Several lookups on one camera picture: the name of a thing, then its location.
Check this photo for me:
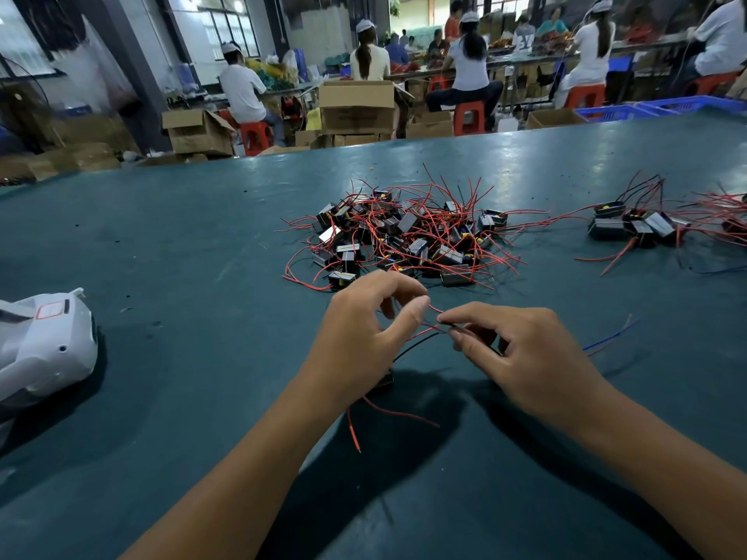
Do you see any person's right hand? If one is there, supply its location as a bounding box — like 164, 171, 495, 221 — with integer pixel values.
437, 302, 614, 436

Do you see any person's left hand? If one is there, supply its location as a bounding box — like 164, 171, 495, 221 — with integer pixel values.
301, 270, 431, 409

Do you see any central pile of wired modules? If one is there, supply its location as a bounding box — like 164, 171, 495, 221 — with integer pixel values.
282, 169, 550, 292

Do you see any person's right forearm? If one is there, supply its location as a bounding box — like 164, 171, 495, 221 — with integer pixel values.
577, 384, 747, 560

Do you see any person's left forearm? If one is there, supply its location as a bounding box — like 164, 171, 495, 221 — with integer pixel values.
122, 390, 345, 560

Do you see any red plastic stool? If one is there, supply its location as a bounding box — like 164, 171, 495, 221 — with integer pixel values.
692, 72, 739, 96
454, 101, 487, 136
566, 85, 608, 110
239, 121, 275, 157

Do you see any low cardboard box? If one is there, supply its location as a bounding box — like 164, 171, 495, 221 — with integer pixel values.
405, 110, 455, 140

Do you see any large closed cardboard box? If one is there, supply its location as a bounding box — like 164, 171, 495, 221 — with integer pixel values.
318, 81, 399, 136

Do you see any shallow cardboard box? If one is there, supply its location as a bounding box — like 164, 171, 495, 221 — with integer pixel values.
525, 108, 588, 129

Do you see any blue plastic crate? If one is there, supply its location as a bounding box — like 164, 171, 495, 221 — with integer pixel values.
577, 104, 658, 122
640, 95, 747, 115

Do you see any open cardboard box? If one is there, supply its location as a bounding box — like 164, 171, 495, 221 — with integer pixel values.
161, 107, 238, 156

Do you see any white plastic shell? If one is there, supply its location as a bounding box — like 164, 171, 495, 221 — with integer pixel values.
0, 288, 100, 409

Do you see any black standing fan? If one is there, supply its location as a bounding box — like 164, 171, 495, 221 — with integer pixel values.
0, 58, 54, 147

